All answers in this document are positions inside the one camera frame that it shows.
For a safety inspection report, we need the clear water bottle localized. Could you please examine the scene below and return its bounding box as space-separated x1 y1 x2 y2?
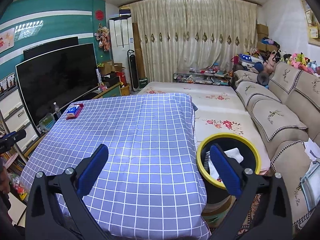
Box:
53 102 61 118

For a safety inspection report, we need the beige sofa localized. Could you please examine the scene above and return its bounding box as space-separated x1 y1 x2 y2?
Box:
234 62 319 233

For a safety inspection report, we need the red tray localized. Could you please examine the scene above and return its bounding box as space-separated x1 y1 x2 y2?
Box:
66 103 84 120

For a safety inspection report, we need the low shelf with toys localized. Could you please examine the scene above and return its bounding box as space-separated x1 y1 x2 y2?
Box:
172 68 232 86

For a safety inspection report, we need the beige patterned curtain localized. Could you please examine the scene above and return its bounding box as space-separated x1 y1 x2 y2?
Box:
130 0 258 82

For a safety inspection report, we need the blue checkered tablecloth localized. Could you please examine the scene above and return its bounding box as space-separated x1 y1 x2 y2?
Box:
21 93 210 239

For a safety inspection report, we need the yellow-rimmed black trash bin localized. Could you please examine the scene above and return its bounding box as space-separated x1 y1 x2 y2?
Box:
196 133 261 204

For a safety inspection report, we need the blue tissue pack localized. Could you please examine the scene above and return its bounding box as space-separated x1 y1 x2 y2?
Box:
66 105 81 118

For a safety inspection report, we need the pile of plush toys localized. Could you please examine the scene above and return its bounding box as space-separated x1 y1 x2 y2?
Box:
232 36 319 77

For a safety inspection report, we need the black tower fan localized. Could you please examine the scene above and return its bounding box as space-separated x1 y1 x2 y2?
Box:
127 49 139 92

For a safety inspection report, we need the crumpled white tissue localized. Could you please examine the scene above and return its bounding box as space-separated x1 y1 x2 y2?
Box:
206 148 244 182

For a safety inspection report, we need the white standing air conditioner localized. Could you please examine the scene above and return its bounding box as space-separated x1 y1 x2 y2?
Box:
109 15 135 83

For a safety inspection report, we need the white drawer cabinet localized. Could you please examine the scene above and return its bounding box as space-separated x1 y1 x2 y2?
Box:
0 86 40 158

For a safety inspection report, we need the floral beige mattress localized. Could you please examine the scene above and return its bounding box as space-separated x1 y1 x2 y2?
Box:
139 82 270 174

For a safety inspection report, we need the cardboard boxes stack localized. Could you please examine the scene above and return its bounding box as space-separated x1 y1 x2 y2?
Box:
257 24 280 52

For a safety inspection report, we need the clear glass fish bowl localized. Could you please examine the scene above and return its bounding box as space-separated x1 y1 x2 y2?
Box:
39 113 56 132

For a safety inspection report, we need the large black television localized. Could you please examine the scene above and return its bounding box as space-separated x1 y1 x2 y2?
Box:
16 43 98 125

